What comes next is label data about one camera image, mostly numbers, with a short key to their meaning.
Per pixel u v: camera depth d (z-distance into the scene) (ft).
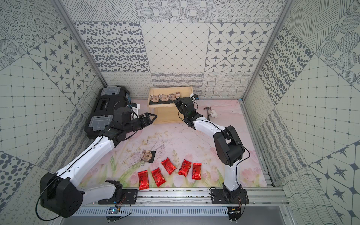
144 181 2.54
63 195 1.26
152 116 2.43
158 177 2.56
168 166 2.73
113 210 2.35
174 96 3.04
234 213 2.38
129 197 2.41
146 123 2.27
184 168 2.68
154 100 2.97
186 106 2.27
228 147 1.66
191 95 2.80
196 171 2.66
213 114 3.52
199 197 2.50
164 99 3.03
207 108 3.75
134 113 2.09
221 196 2.40
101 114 2.97
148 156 2.89
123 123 1.96
